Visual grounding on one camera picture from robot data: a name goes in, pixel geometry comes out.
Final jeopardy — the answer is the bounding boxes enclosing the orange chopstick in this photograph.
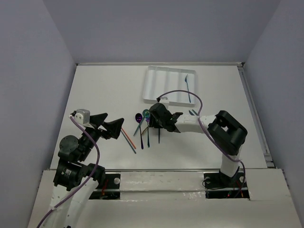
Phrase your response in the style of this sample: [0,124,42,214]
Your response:
[121,128,136,149]

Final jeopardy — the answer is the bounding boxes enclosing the matte teal spoon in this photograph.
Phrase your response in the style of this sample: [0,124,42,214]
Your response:
[133,109,149,136]

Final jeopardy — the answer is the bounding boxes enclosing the shiny purple spoon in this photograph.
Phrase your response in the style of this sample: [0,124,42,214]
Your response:
[135,113,144,150]

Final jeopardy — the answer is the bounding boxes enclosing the shiny blue fork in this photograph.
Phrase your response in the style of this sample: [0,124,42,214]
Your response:
[184,74,191,103]

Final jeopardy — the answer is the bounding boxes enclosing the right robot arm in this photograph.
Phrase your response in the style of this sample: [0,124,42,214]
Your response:
[149,103,247,186]

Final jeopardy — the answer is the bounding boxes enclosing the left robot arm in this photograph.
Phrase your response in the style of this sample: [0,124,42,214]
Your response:
[42,109,124,228]

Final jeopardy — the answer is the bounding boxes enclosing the white cutlery tray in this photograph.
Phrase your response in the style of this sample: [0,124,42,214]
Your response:
[142,66,197,107]

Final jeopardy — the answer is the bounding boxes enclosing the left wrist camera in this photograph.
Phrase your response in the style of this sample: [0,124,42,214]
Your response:
[72,109,90,126]

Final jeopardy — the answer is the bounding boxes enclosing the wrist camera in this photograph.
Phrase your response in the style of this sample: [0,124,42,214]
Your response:
[72,109,90,126]
[157,96,170,108]

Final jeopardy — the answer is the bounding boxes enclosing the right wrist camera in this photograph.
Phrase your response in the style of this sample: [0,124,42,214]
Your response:
[157,96,170,108]

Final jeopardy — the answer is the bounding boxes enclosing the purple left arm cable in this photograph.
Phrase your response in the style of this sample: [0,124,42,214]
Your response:
[35,115,100,228]

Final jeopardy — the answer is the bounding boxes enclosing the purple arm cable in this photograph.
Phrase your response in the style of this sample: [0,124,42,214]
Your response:
[156,90,246,188]
[35,115,100,228]

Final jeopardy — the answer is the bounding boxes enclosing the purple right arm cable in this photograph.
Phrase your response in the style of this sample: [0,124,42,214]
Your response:
[156,90,246,188]

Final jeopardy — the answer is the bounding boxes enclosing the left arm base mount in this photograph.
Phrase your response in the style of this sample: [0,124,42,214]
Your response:
[89,172,121,200]

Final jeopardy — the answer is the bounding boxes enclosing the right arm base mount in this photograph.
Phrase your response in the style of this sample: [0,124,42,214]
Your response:
[202,172,250,200]

